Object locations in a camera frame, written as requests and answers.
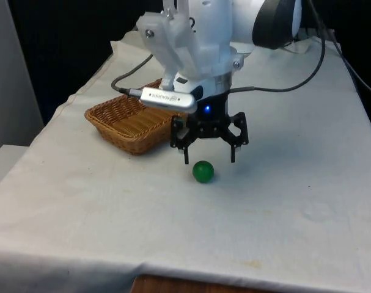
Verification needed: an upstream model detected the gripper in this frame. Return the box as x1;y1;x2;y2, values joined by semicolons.
169;93;250;165

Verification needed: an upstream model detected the green ball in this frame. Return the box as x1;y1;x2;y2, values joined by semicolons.
192;160;215;184

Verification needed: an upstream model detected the wicker basket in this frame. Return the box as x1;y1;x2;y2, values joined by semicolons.
84;78;186;156

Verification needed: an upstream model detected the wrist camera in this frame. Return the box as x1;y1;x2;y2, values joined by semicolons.
138;86;199;114

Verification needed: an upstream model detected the black cable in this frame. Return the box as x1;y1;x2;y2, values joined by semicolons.
229;0;327;93
324;26;371;98

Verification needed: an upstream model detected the grey cable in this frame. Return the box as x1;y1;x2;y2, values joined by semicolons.
111;53;154;98

